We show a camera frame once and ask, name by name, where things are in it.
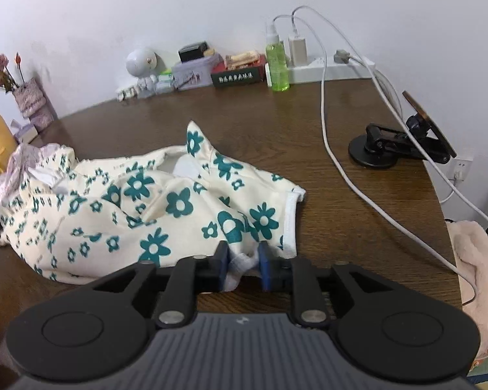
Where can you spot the red black box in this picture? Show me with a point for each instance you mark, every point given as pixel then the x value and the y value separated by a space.
pixel 231 77

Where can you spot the dried rose bouquet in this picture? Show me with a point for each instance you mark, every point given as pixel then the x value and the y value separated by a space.
pixel 0 75

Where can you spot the white power strip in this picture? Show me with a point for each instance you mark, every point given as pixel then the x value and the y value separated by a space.
pixel 341 73

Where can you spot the white charger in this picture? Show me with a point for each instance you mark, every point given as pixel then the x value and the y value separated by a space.
pixel 297 50

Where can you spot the white robot speaker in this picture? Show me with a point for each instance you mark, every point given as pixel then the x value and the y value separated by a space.
pixel 140 63

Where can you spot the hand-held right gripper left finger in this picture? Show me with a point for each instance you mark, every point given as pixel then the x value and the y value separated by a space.
pixel 221 263

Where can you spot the cream green-flowered garment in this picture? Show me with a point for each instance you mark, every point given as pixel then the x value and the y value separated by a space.
pixel 166 203

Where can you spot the green spray bottle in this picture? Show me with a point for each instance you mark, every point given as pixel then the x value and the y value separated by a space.
pixel 277 69

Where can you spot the clear small box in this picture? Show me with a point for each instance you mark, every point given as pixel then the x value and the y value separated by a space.
pixel 165 86

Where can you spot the purple tissue box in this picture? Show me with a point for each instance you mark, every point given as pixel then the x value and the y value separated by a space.
pixel 24 132

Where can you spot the black charger block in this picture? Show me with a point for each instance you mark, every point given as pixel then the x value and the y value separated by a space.
pixel 193 52

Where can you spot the black phone holder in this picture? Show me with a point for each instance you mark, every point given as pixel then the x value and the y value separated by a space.
pixel 370 150

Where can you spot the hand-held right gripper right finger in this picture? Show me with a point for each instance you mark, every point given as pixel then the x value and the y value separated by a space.
pixel 264 267

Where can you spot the pink floral garment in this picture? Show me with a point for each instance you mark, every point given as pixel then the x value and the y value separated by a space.
pixel 0 187

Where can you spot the printed plastic bag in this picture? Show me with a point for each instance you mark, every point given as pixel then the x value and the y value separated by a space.
pixel 486 357

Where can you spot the grey tin box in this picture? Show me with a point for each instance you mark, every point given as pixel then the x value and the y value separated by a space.
pixel 195 73

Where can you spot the phone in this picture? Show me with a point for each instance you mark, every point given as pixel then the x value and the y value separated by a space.
pixel 421 109

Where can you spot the white wall socket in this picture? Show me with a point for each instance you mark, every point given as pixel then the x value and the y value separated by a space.
pixel 461 166

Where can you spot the green white small box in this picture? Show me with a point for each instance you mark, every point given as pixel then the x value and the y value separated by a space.
pixel 166 75

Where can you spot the pink fluffy cloth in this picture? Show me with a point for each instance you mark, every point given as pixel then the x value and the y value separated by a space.
pixel 475 260

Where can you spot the snack packets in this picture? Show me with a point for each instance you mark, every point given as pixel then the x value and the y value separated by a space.
pixel 242 59

